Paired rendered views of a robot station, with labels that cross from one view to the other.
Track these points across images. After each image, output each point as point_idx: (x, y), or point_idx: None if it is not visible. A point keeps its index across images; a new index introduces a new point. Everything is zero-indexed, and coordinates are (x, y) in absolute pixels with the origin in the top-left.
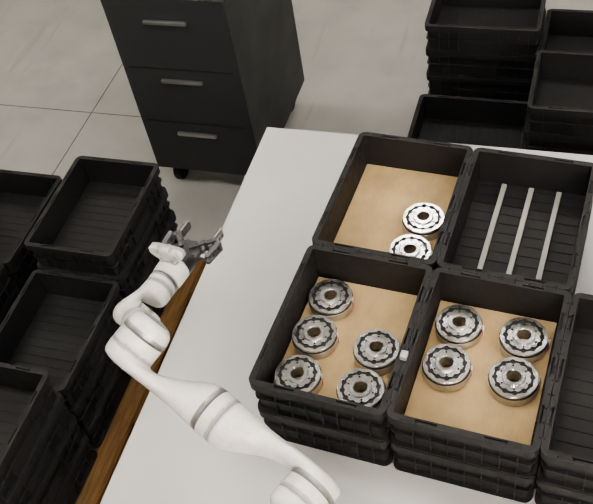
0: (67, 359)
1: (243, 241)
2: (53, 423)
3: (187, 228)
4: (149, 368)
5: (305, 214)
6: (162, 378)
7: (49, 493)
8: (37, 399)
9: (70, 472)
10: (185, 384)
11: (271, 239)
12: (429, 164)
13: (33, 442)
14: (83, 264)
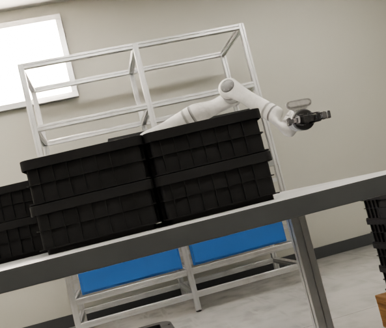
0: None
1: (349, 178)
2: None
3: (324, 114)
4: (224, 101)
5: (322, 186)
6: (213, 100)
7: None
8: None
9: None
10: (202, 102)
11: (329, 183)
12: (194, 152)
13: None
14: None
